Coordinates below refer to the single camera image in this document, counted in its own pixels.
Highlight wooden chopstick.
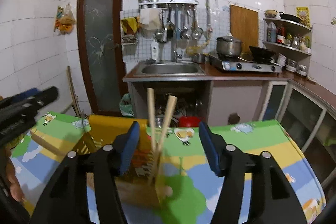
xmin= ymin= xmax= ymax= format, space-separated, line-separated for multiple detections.
xmin=148 ymin=95 xmax=177 ymax=185
xmin=147 ymin=88 xmax=156 ymax=152

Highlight steel kitchen sink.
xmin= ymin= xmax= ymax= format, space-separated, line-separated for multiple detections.
xmin=134 ymin=62 xmax=205 ymax=76

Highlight person's left hand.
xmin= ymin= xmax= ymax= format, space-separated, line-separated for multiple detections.
xmin=6 ymin=158 xmax=25 ymax=202

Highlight colourful cartoon tablecloth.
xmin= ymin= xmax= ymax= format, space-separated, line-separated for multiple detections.
xmin=10 ymin=111 xmax=326 ymax=224

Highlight hanging orange plastic bag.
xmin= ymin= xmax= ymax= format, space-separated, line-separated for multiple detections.
xmin=59 ymin=3 xmax=76 ymax=35

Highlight green trash bin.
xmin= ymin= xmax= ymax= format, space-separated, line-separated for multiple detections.
xmin=119 ymin=93 xmax=134 ymax=117

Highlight red bowl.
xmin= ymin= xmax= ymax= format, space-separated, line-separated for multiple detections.
xmin=178 ymin=116 xmax=202 ymax=128

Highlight steel gas stove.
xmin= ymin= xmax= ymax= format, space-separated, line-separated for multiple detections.
xmin=209 ymin=55 xmax=282 ymax=73

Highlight dark brown glass door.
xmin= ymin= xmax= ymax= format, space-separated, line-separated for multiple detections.
xmin=77 ymin=0 xmax=128 ymax=116

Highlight yellow rubber gloves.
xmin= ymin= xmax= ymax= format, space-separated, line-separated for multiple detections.
xmin=121 ymin=16 xmax=139 ymax=35

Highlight black wok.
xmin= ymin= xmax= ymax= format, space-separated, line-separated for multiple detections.
xmin=249 ymin=46 xmax=276 ymax=64

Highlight white soap bottle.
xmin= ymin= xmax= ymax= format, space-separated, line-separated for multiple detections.
xmin=150 ymin=41 xmax=159 ymax=61

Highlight steel cooking pot with lid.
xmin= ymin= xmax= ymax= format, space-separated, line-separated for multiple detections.
xmin=216 ymin=34 xmax=242 ymax=57

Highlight chrome faucet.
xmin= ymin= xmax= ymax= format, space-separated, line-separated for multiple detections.
xmin=162 ymin=21 xmax=182 ymax=63

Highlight rectangular wooden cutting board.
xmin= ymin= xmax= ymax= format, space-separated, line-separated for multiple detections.
xmin=230 ymin=5 xmax=259 ymax=53

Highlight steel utensil rack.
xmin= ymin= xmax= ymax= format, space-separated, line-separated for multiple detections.
xmin=138 ymin=0 xmax=198 ymax=9

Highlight corner wall shelf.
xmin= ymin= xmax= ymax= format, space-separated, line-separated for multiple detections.
xmin=263 ymin=18 xmax=313 ymax=56

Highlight yellow wall poster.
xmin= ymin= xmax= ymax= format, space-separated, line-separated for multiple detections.
xmin=296 ymin=7 xmax=311 ymax=28

